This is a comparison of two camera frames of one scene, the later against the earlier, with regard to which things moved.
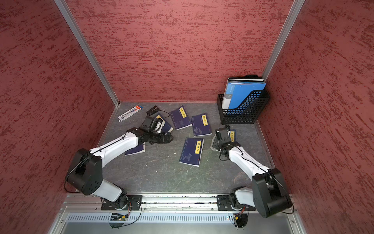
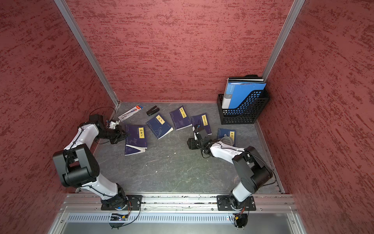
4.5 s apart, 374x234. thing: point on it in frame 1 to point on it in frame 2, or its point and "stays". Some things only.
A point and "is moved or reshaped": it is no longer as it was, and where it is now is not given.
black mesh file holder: x=247 y=112 stays
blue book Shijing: x=140 y=148 stays
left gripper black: x=162 y=141 to x=120 y=135
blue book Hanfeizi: x=192 y=151 is moved or reshaped
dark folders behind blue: x=248 y=78 stays
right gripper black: x=215 y=143 to x=191 y=144
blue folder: x=235 y=94 stays
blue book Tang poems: x=180 y=118 stays
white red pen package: x=130 y=112 stays
